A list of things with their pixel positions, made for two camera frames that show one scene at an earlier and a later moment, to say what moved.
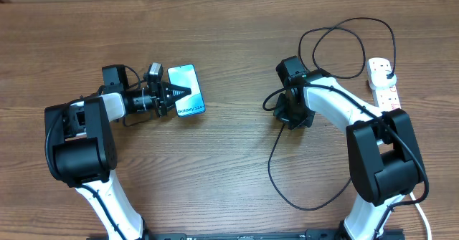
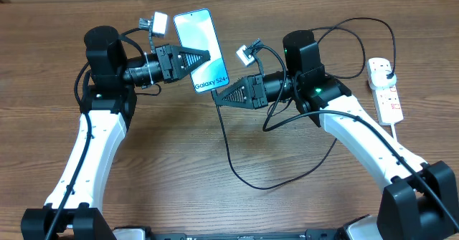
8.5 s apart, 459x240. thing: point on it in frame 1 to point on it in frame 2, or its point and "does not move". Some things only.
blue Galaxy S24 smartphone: [186, 76] to [196, 29]
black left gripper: [164, 89] to [173, 54]
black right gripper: [283, 115] to [252, 100]
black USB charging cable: [412, 149] to [439, 199]
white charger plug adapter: [379, 80] does not move
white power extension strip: [385, 99] does not move
